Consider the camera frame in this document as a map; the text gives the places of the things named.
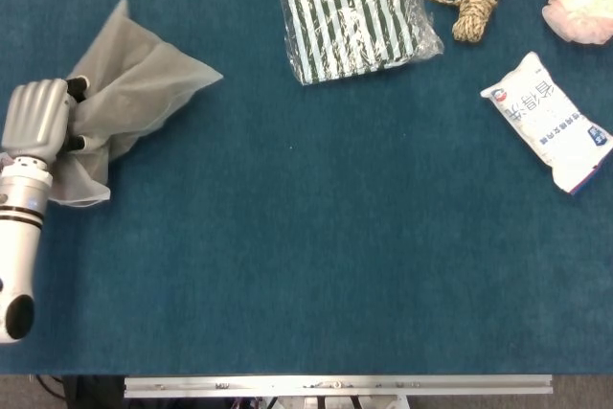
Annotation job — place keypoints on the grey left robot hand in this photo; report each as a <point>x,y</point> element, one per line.
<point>36,117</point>

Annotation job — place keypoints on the frosted grey plastic bag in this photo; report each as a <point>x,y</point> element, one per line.
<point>139,88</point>

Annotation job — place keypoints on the striped item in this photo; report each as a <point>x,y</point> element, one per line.
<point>349,21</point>

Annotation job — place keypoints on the black base cover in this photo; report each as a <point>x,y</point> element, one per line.
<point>93,392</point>

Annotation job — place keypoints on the white blue refill pouch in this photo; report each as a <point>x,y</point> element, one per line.
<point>546,121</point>

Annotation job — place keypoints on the pink mesh bath puff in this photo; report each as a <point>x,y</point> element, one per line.
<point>582,6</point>

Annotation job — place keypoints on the aluminium profile rail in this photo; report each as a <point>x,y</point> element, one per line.
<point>335,386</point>

